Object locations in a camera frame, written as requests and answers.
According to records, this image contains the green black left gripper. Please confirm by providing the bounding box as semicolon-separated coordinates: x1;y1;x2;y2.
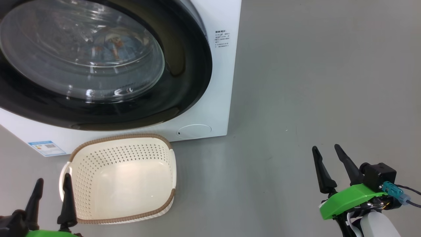
0;173;83;237

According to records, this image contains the white cable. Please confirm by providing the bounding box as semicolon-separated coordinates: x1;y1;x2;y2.
345;212;363;237

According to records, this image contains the black text instruction label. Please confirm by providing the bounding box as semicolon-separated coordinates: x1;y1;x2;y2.
214;30;231;49

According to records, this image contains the white front-load washing machine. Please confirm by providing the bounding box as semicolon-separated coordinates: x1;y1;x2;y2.
0;0;242;157

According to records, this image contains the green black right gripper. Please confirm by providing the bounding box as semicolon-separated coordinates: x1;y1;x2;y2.
312;144;402;237

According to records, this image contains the teal cable connector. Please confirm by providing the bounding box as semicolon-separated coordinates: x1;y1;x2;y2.
382;181;411;205

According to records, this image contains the cream perforated laundry basket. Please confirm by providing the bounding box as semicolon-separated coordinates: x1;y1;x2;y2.
59;133;177;224

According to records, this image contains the blue energy label sticker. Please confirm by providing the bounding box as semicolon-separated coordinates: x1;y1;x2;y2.
28;141;66;157

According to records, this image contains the cream cartoon print garment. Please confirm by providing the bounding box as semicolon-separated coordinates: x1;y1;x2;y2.
105;28;127;41

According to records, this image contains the dark grey glass washing machine door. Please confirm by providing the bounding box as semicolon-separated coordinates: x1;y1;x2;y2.
0;0;213;132

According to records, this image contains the thin black cable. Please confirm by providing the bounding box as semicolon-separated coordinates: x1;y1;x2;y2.
394;184;421;208

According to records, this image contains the round white drain filter cover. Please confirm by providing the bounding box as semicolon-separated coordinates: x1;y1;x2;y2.
177;124;212;139

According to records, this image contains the blue cartoon print garment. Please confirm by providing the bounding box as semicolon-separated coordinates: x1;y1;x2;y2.
93;33;146;62

